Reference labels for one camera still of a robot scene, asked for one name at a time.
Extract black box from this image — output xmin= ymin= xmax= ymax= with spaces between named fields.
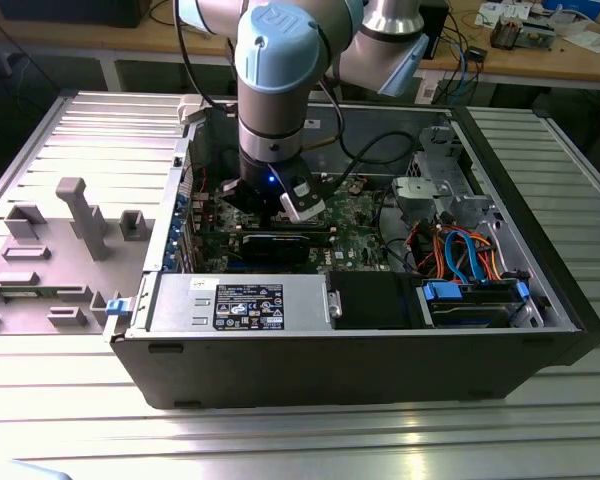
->
xmin=0 ymin=0 xmax=144 ymax=29

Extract brown coil device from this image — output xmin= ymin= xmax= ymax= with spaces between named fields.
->
xmin=489 ymin=14 xmax=521 ymax=51

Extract grey parts rack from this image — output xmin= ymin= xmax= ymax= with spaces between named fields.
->
xmin=0 ymin=177 xmax=156 ymax=336

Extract green motherboard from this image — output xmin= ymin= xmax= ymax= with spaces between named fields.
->
xmin=189 ymin=172 xmax=414 ymax=275

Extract black graphics card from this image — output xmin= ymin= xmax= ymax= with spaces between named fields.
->
xmin=239 ymin=232 xmax=312 ymax=266

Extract black desktop device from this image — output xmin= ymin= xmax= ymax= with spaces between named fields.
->
xmin=422 ymin=0 xmax=452 ymax=60

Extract grey metal drive cage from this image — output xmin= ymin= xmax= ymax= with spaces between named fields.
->
xmin=392 ymin=124 xmax=499 ymax=226

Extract orange wire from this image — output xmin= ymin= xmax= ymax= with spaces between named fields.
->
xmin=428 ymin=233 xmax=450 ymax=277
xmin=472 ymin=229 xmax=507 ymax=284

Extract wooden workbench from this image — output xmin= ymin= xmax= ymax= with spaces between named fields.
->
xmin=0 ymin=0 xmax=600 ymax=94

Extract white case latch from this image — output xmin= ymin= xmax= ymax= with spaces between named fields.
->
xmin=176 ymin=93 xmax=207 ymax=126

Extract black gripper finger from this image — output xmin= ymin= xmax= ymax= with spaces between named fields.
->
xmin=219 ymin=178 xmax=278 ymax=227

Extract grey device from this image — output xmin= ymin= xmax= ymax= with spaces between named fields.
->
xmin=519 ymin=17 xmax=556 ymax=51

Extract black PC case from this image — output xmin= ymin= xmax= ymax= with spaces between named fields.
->
xmin=102 ymin=92 xmax=600 ymax=411

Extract grey power supply unit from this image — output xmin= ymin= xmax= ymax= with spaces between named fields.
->
xmin=147 ymin=273 xmax=334 ymax=334

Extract hard disk in blue carrier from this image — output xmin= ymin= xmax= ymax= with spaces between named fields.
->
xmin=418 ymin=279 xmax=531 ymax=330

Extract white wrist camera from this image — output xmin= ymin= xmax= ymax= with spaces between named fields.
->
xmin=278 ymin=172 xmax=327 ymax=225

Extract white papers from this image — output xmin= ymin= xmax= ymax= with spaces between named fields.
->
xmin=562 ymin=29 xmax=600 ymax=54

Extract blue wire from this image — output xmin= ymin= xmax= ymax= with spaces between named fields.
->
xmin=443 ymin=227 xmax=487 ymax=287

